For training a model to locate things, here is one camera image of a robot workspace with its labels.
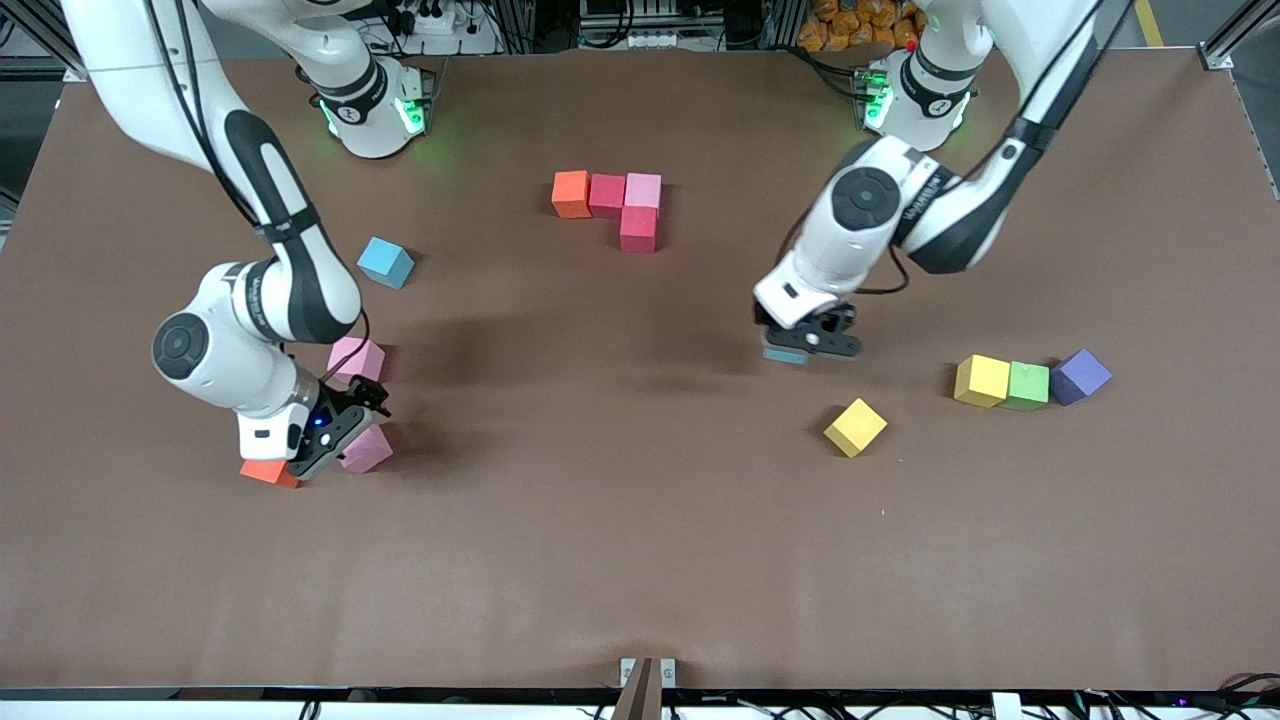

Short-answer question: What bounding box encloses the crimson foam cube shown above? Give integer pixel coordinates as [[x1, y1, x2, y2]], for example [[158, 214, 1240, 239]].
[[588, 173, 629, 219], [619, 205, 659, 255]]

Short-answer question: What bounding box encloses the orange foam cube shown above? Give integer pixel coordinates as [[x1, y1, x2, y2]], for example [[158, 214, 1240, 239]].
[[551, 170, 593, 220], [239, 458, 301, 490]]

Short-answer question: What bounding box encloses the yellow foam cube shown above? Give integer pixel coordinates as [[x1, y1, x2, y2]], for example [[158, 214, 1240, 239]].
[[953, 354, 1012, 409], [823, 397, 889, 459]]

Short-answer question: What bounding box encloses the green foam cube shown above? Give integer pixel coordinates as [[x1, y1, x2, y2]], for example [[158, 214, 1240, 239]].
[[1000, 361, 1052, 413]]

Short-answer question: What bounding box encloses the purple foam cube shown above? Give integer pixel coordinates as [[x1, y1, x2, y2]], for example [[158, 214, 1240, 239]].
[[1050, 348, 1114, 407]]

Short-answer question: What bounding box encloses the paper table cover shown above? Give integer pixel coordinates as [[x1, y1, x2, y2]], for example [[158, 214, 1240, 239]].
[[0, 50, 1280, 691]]

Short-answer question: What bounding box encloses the pile of orange objects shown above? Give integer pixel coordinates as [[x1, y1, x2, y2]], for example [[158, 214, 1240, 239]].
[[797, 0, 926, 53]]

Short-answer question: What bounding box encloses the black base cable bundle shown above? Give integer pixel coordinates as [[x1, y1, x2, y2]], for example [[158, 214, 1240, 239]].
[[790, 45, 866, 99]]

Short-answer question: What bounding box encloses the metal mounting bracket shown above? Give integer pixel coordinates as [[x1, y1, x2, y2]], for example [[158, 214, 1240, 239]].
[[619, 656, 678, 720]]

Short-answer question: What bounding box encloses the aluminium frame profile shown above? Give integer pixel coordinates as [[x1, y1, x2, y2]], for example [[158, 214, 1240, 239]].
[[0, 0, 91, 83], [1200, 0, 1280, 71]]

